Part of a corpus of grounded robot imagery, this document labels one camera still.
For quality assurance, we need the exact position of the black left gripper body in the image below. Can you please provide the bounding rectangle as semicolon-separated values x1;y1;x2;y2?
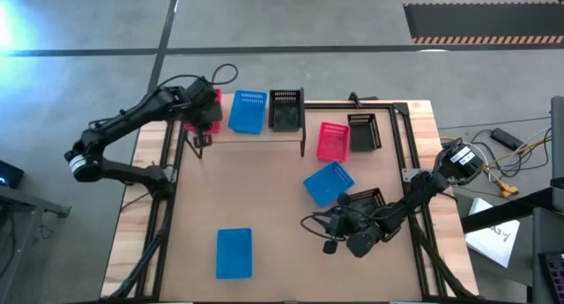
187;76;218;136

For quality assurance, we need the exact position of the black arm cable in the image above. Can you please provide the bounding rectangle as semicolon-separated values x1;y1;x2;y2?
300;208;340;243
152;63;240;103

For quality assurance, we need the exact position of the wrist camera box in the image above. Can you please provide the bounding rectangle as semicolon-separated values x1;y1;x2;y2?
328;208;345;241
204;100;224;123

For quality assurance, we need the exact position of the black clamp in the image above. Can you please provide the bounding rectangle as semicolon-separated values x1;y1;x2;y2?
346;91;380;108

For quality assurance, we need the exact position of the black desk frame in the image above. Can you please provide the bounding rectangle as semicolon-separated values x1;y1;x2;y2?
460;187;564;234

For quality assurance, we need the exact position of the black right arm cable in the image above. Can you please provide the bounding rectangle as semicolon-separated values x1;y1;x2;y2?
300;208;340;243

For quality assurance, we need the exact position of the white cable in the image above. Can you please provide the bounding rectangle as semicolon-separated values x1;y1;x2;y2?
466;126;553;164

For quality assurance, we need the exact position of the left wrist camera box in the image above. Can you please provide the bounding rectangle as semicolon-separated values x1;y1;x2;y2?
204;100;224;123

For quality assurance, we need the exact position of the black table frame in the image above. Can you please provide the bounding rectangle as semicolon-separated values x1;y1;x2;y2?
99;99;479;301

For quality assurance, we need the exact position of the grey cabinet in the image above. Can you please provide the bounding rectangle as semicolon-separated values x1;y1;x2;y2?
549;95;564;182

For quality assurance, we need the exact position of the blue plastic basket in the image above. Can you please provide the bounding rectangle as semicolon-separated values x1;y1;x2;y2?
302;160;356;209
227;89;269;136
215;227;254;281

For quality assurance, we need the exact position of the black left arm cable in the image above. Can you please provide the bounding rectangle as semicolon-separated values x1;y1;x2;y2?
152;63;240;103

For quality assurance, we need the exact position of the white paper sheet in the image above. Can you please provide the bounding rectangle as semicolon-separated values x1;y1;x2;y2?
464;197;521;269

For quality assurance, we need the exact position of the black device blue light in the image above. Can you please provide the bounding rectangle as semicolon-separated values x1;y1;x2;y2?
0;159;26;190

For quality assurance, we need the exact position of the hazard striped floor mat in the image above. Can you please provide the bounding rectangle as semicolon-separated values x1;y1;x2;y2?
403;2;564;45

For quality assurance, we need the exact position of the yellow cable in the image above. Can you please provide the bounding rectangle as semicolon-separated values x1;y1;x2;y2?
484;136;553;198

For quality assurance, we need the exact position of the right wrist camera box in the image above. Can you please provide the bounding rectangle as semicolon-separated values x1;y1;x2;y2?
328;208;345;241

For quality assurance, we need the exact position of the grey metal stand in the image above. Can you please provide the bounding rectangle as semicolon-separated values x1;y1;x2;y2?
0;184;72;304

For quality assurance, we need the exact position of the black power strip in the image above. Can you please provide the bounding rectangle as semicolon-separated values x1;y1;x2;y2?
490;127;524;152

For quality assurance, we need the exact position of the grey metal bracket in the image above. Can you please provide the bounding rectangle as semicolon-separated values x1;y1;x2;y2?
400;167;425;183

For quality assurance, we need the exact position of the red plastic basket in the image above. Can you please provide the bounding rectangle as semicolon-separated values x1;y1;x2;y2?
315;121;352;163
183;87;223;136

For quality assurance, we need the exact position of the black keyboard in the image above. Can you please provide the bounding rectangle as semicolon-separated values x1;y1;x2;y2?
538;250;564;304

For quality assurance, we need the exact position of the black plastic basket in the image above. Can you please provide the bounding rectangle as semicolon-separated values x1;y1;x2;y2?
347;188;387;211
268;88;305;133
346;113;383;153

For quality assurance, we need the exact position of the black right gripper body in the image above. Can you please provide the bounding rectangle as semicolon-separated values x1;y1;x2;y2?
342;205;391;259

